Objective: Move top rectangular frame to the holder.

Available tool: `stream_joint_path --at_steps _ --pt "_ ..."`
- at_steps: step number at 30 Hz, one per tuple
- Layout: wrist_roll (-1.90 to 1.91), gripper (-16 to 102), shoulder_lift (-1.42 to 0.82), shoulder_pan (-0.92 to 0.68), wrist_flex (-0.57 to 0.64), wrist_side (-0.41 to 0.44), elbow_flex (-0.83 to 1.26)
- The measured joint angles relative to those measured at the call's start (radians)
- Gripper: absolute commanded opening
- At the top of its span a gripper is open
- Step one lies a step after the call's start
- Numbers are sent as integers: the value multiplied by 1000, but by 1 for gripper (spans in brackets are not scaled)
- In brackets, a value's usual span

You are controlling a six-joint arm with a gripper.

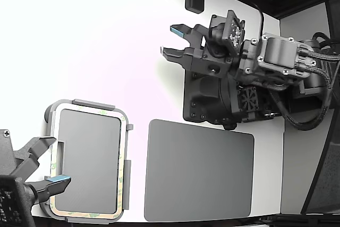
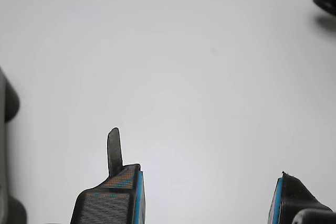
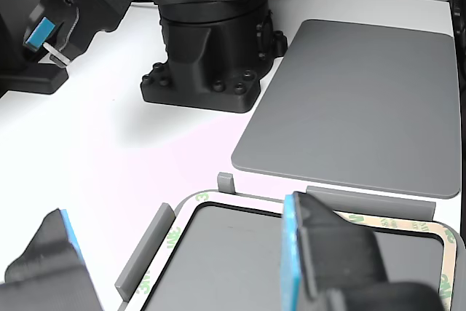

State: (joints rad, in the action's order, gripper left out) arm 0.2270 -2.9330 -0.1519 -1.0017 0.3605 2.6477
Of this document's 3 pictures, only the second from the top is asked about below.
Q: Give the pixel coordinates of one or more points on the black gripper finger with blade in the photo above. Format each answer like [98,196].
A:
[110,203]

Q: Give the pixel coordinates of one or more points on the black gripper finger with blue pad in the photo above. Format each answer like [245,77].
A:
[288,197]

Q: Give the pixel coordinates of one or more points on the grey holder with ridges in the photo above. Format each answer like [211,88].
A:
[6,129]

